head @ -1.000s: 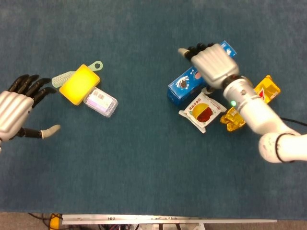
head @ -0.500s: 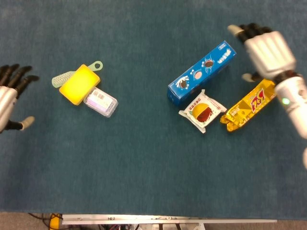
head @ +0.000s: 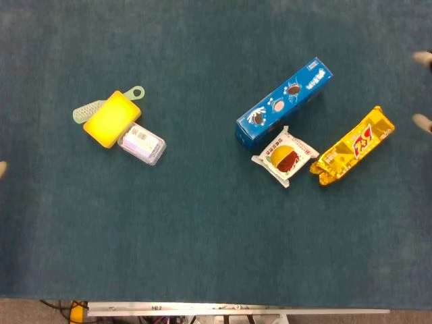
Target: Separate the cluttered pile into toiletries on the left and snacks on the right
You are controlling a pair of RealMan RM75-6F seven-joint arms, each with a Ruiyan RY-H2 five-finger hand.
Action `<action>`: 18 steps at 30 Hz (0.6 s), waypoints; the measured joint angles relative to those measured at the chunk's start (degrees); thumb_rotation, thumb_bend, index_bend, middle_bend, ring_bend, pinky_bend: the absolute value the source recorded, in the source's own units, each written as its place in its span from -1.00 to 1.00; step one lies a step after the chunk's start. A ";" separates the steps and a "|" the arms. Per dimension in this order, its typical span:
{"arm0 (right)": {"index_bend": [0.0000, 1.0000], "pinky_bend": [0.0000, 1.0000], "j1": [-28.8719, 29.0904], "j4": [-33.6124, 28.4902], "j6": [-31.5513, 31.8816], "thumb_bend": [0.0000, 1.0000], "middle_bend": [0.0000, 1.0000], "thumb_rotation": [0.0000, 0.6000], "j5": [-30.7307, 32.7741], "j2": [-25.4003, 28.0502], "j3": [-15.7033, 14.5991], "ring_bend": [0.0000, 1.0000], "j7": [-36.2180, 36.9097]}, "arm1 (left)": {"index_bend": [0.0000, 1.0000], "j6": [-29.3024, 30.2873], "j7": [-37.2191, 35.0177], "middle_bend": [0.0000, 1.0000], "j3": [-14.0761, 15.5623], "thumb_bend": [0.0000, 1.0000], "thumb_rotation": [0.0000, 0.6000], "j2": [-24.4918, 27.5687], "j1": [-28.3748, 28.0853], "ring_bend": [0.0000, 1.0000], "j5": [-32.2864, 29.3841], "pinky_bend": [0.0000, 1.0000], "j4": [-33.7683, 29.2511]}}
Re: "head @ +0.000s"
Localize aluminium table rail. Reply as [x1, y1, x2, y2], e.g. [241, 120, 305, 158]
[86, 302, 391, 317]

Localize clear plastic box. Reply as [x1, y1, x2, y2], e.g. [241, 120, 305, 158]
[117, 121, 167, 166]

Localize blue cookie box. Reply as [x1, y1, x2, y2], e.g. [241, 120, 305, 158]
[235, 56, 334, 149]

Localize green plastic brush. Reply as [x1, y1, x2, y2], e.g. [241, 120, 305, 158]
[72, 85, 146, 125]

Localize teal carpet table cover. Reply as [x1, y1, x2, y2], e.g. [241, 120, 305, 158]
[0, 0, 432, 308]

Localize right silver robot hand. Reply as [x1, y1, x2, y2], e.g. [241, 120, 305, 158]
[412, 50, 432, 133]

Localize dark floor cables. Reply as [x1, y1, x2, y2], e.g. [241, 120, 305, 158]
[39, 299, 74, 320]

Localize yellow floor block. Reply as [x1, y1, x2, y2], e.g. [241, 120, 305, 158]
[69, 299, 89, 324]

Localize yellow sponge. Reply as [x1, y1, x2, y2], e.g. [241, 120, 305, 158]
[82, 90, 142, 149]

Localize wiring under table rail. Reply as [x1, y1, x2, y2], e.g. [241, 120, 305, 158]
[136, 315, 291, 324]

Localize white burger snack packet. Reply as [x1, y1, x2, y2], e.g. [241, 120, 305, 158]
[251, 125, 320, 189]

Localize yellow snack bag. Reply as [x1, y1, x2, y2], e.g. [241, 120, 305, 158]
[309, 105, 396, 186]

